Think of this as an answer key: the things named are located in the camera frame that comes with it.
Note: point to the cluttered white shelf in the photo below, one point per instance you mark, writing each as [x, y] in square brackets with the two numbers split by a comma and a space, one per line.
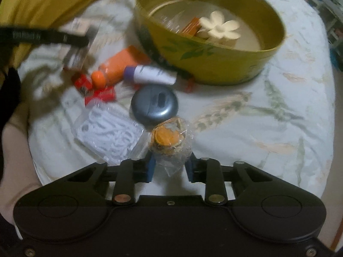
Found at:
[329, 18]

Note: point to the yellow blanket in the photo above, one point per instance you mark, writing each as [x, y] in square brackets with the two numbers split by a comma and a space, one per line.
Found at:
[53, 2]

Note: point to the bag of white floss picks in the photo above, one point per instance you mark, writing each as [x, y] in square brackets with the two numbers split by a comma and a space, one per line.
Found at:
[107, 133]

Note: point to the orange tube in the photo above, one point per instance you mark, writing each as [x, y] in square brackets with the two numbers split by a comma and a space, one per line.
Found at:
[118, 64]

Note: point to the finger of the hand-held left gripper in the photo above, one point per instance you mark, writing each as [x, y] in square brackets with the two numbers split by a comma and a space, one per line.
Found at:
[69, 38]

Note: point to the small red object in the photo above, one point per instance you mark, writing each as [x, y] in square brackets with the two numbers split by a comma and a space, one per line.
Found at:
[188, 84]

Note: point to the large red lighter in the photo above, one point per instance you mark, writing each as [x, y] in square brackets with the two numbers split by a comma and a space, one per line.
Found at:
[103, 95]

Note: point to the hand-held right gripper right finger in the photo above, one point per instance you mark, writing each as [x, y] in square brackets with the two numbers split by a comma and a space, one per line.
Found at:
[189, 168]

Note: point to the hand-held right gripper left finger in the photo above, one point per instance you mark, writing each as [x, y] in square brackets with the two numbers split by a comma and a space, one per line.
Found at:
[150, 167]

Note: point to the white bottle with purple cap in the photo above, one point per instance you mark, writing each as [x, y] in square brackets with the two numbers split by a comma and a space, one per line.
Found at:
[152, 74]

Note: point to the orange toy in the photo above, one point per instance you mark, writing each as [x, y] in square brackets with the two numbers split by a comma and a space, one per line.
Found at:
[166, 138]

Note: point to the cream flower hair clip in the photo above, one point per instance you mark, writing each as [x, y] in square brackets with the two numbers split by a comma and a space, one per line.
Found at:
[218, 28]

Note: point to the orange sachet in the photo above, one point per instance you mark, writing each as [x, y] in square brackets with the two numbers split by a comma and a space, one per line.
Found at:
[190, 26]

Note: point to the grey white packet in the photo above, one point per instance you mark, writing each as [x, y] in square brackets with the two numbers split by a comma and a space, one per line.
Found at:
[77, 59]

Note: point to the grey round case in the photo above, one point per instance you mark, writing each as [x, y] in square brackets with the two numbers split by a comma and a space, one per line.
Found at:
[150, 112]

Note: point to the round yellow green tin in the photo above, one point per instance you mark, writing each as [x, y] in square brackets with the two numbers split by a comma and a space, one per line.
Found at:
[214, 61]

